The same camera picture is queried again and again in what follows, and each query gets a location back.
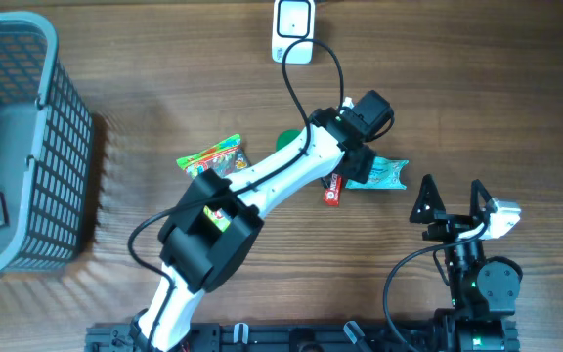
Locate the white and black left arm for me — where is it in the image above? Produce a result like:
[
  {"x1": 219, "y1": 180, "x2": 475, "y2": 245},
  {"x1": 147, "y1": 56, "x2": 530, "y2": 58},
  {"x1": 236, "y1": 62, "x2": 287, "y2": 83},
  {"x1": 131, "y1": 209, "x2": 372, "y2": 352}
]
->
[{"x1": 130, "y1": 105, "x2": 391, "y2": 351}]

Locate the grey mesh shopping basket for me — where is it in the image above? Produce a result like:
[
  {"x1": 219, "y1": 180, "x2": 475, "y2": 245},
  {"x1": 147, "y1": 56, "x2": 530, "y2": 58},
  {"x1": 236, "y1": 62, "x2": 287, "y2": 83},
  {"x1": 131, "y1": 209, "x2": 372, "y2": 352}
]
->
[{"x1": 0, "y1": 12, "x2": 95, "y2": 274}]

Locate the green lid plastic jar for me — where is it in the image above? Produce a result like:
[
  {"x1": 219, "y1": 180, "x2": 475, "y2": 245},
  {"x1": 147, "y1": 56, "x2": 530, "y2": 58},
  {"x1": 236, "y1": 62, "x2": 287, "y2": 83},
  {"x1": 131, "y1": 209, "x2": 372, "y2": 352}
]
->
[{"x1": 276, "y1": 129, "x2": 301, "y2": 152}]

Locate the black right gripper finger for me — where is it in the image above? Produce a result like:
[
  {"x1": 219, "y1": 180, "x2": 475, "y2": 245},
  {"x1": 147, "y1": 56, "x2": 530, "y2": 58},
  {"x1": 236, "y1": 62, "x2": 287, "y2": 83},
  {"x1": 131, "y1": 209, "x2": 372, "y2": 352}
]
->
[
  {"x1": 469, "y1": 179, "x2": 492, "y2": 219},
  {"x1": 409, "y1": 174, "x2": 447, "y2": 224}
]

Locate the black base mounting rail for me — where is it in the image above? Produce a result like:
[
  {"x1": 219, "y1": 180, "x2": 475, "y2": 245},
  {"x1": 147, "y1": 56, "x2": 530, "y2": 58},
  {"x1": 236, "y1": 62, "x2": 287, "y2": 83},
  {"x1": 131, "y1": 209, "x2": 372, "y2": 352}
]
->
[{"x1": 84, "y1": 321, "x2": 439, "y2": 352}]

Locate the light blue tissue pack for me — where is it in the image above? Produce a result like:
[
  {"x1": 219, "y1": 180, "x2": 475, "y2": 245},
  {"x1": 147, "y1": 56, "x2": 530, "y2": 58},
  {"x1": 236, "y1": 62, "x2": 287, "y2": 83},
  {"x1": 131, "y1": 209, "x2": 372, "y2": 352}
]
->
[{"x1": 345, "y1": 156, "x2": 409, "y2": 190}]

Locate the small red candy bar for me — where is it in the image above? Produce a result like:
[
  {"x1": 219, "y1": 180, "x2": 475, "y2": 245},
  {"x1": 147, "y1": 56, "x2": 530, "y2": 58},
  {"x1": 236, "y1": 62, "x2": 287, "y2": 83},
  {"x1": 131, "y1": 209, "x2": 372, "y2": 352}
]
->
[{"x1": 324, "y1": 173, "x2": 342, "y2": 207}]

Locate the white barcode scanner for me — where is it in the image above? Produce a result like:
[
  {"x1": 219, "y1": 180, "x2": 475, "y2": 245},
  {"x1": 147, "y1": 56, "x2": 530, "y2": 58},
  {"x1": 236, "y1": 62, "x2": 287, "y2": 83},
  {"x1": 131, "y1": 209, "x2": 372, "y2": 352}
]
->
[{"x1": 271, "y1": 0, "x2": 316, "y2": 64}]

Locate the green Haribo candy bag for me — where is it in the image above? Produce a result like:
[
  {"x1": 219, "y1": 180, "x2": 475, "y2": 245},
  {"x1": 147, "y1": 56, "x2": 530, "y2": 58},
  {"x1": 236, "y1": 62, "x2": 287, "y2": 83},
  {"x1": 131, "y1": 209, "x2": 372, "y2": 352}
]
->
[{"x1": 175, "y1": 133, "x2": 253, "y2": 234}]

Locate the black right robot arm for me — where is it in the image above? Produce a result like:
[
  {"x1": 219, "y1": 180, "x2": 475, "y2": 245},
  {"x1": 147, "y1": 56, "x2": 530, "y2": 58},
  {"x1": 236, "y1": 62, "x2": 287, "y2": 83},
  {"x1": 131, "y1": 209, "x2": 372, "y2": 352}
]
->
[{"x1": 410, "y1": 174, "x2": 523, "y2": 352}]

